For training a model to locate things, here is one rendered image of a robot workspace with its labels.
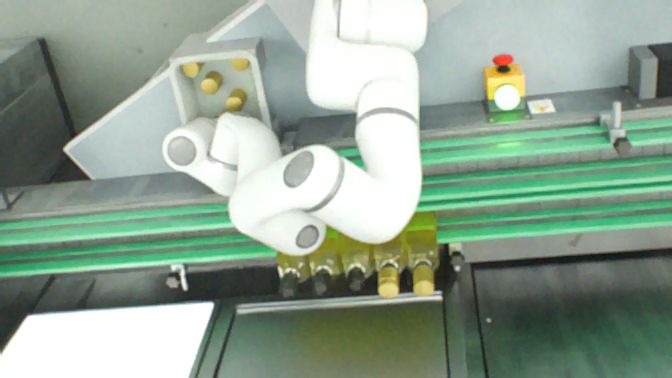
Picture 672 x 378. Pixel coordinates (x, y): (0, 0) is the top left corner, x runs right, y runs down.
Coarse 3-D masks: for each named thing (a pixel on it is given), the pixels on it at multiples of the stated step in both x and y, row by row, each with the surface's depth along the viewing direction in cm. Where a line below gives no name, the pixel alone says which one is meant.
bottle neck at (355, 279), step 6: (354, 264) 130; (348, 270) 130; (354, 270) 129; (360, 270) 129; (348, 276) 128; (354, 276) 127; (360, 276) 128; (348, 282) 127; (354, 282) 130; (360, 282) 126; (348, 288) 127; (354, 288) 128; (360, 288) 127
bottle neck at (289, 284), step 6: (288, 270) 132; (294, 270) 132; (288, 276) 130; (294, 276) 130; (282, 282) 129; (288, 282) 128; (294, 282) 129; (282, 288) 128; (288, 288) 131; (294, 288) 128; (282, 294) 129; (288, 294) 129; (294, 294) 129
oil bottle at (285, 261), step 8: (280, 256) 133; (288, 256) 133; (296, 256) 133; (304, 256) 133; (280, 264) 133; (288, 264) 132; (296, 264) 132; (304, 264) 133; (280, 272) 133; (304, 272) 133; (304, 280) 134
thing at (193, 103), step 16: (176, 64) 142; (208, 64) 149; (224, 64) 149; (256, 64) 141; (176, 80) 144; (192, 80) 151; (224, 80) 150; (240, 80) 150; (256, 80) 142; (176, 96) 145; (192, 96) 151; (208, 96) 152; (224, 96) 152; (256, 96) 152; (192, 112) 150; (208, 112) 154; (256, 112) 153
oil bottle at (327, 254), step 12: (324, 240) 136; (336, 240) 135; (312, 252) 133; (324, 252) 132; (336, 252) 132; (312, 264) 132; (324, 264) 131; (336, 264) 132; (312, 276) 133; (336, 276) 133
